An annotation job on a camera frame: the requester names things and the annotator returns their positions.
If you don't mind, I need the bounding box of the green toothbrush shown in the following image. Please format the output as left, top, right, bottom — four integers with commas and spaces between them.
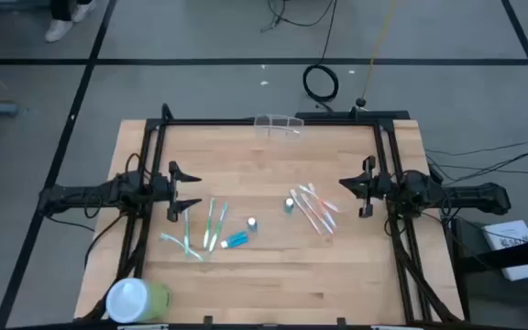
159, 232, 204, 261
182, 208, 192, 252
208, 202, 229, 254
202, 197, 217, 250

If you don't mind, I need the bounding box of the green cup white lid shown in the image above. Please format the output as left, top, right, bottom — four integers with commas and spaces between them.
104, 276, 173, 325

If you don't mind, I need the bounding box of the white box with print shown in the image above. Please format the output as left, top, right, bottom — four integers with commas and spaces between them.
481, 219, 528, 281

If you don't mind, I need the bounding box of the clear acrylic organizer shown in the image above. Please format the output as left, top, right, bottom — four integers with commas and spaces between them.
253, 114, 305, 141

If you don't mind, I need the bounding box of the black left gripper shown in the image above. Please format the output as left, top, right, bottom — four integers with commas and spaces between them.
151, 159, 203, 224

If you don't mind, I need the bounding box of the coiled black cable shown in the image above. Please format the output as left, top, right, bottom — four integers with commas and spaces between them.
302, 0, 340, 103

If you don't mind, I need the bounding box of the person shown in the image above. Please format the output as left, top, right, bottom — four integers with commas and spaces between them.
43, 0, 98, 44

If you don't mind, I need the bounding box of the black side stand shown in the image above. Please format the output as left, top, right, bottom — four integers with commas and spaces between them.
442, 214, 528, 330

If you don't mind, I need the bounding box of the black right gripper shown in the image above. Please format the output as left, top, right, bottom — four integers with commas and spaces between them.
338, 156, 396, 219

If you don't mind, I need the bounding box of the yellow hanging cable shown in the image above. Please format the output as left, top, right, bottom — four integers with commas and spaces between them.
355, 0, 401, 109

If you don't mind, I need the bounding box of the black metal table frame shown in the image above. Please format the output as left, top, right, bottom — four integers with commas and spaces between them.
78, 103, 465, 325

